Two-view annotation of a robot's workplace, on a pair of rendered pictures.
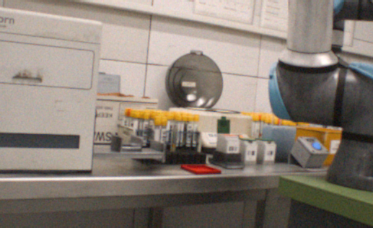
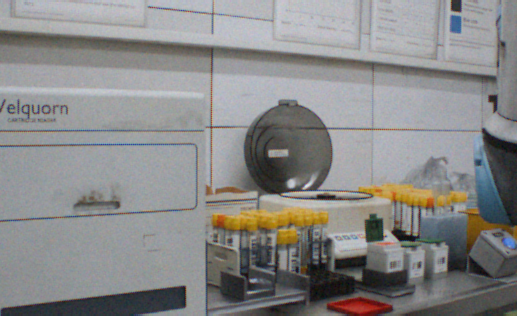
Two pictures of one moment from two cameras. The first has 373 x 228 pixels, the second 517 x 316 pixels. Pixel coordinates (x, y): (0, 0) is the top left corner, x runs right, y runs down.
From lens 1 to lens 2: 0.21 m
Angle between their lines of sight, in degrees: 5
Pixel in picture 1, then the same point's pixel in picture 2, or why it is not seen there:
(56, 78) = (142, 197)
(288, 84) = (508, 173)
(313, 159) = (507, 264)
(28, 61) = (96, 175)
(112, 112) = not seen: hidden behind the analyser
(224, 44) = (322, 83)
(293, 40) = (515, 104)
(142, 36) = (201, 84)
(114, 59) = not seen: hidden behind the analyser
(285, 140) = (454, 235)
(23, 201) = not seen: outside the picture
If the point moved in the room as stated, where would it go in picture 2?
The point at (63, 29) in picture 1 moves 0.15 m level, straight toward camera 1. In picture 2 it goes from (147, 114) to (181, 111)
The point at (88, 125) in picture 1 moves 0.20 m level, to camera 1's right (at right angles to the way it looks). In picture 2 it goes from (197, 267) to (364, 265)
